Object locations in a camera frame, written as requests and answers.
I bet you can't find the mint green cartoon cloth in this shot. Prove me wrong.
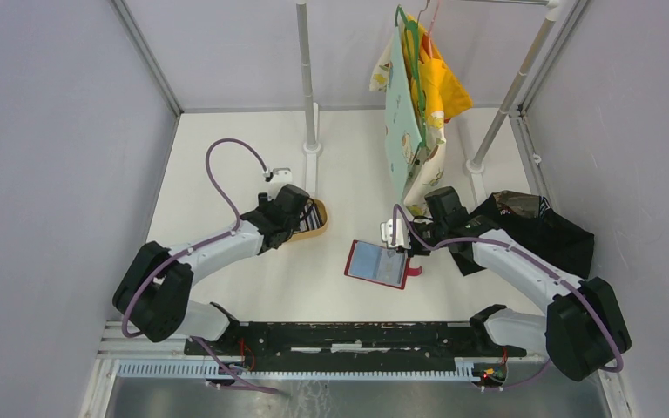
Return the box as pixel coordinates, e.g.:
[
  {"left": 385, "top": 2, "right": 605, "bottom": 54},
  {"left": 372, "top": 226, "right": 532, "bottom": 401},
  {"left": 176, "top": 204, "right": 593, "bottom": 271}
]
[{"left": 385, "top": 26, "right": 422, "bottom": 204}]

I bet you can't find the white slotted cable duct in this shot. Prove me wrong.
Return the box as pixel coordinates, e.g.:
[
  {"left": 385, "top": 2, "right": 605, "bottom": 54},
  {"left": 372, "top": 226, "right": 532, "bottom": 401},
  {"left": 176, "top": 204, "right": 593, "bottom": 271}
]
[{"left": 116, "top": 358, "right": 483, "bottom": 383}]

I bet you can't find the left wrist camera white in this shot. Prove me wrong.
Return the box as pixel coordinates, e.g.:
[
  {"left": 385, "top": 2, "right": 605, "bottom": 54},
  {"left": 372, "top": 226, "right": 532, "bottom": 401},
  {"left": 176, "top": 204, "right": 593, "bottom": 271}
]
[{"left": 263, "top": 167, "right": 293, "bottom": 184}]

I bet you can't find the stack of credit cards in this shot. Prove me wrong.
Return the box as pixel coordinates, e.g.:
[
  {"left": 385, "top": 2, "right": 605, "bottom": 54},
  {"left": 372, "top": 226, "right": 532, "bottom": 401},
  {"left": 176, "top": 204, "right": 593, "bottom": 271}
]
[{"left": 294, "top": 200, "right": 325, "bottom": 233}]

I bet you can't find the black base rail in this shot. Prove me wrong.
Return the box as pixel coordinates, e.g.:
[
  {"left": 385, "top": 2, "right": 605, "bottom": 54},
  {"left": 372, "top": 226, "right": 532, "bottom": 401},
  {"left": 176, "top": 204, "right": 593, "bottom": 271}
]
[{"left": 208, "top": 321, "right": 527, "bottom": 373}]

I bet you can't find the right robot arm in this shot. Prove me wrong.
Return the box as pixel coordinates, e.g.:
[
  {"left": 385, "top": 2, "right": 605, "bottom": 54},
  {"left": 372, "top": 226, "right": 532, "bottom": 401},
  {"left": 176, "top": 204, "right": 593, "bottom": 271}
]
[{"left": 388, "top": 186, "right": 632, "bottom": 381}]

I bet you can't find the green clothes hanger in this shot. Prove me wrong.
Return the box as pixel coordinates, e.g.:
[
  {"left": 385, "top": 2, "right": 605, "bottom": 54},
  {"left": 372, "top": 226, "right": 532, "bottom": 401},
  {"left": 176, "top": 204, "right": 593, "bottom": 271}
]
[{"left": 395, "top": 4, "right": 427, "bottom": 147}]

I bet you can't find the white clothes rack frame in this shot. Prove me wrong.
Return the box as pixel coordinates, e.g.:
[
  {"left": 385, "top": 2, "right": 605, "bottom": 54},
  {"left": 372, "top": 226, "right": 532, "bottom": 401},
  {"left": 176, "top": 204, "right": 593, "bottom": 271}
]
[{"left": 295, "top": 1, "right": 564, "bottom": 202}]

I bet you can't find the yellow garment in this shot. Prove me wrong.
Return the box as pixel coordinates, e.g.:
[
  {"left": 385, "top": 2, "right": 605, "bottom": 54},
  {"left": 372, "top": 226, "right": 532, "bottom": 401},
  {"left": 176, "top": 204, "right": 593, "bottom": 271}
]
[{"left": 402, "top": 25, "right": 473, "bottom": 128}]

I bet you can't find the red card holder wallet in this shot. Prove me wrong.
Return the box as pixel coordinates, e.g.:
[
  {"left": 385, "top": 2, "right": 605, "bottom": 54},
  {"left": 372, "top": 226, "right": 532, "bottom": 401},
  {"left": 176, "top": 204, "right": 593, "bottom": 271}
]
[{"left": 344, "top": 240, "right": 422, "bottom": 289}]

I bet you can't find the black clothes pile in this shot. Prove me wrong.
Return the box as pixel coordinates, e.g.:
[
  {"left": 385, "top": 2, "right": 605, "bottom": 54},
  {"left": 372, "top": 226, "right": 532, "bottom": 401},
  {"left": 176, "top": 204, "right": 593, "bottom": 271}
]
[{"left": 470, "top": 190, "right": 595, "bottom": 279}]

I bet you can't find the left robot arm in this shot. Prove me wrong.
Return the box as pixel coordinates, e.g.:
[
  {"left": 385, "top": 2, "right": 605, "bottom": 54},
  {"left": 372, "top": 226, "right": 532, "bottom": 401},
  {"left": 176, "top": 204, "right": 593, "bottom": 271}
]
[{"left": 112, "top": 185, "right": 310, "bottom": 355}]

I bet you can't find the yellow oval card tray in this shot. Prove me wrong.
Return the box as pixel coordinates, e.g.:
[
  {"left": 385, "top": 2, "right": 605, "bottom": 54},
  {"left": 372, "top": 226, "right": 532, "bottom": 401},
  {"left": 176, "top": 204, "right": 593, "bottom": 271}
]
[{"left": 289, "top": 199, "right": 328, "bottom": 242}]

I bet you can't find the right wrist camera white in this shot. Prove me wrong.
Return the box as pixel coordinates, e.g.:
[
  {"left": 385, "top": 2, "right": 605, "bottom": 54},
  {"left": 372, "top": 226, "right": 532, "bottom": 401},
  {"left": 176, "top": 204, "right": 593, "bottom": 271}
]
[{"left": 380, "top": 219, "right": 410, "bottom": 249}]

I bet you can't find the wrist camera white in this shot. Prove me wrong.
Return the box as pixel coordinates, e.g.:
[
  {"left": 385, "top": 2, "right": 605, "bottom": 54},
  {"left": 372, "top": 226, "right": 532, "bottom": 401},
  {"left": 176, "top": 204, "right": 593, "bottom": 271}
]
[
  {"left": 263, "top": 167, "right": 293, "bottom": 184},
  {"left": 380, "top": 219, "right": 410, "bottom": 249}
]

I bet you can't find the pink clothes hanger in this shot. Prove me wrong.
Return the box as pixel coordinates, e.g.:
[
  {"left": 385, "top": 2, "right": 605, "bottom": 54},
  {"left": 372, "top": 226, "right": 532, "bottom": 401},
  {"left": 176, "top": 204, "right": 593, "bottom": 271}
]
[{"left": 421, "top": 0, "right": 443, "bottom": 58}]

